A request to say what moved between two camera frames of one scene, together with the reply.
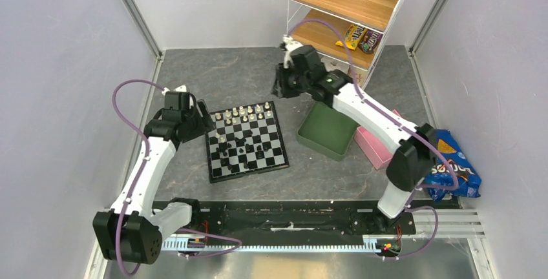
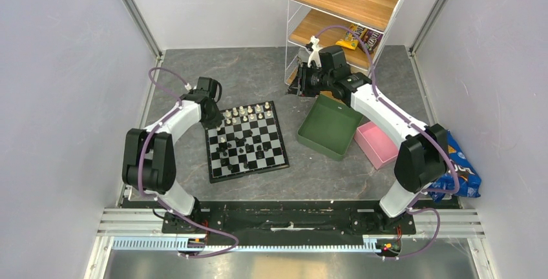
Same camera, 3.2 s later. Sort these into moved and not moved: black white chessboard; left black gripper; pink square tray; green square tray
Moved: left black gripper
Not moved: green square tray; black white chessboard; pink square tray
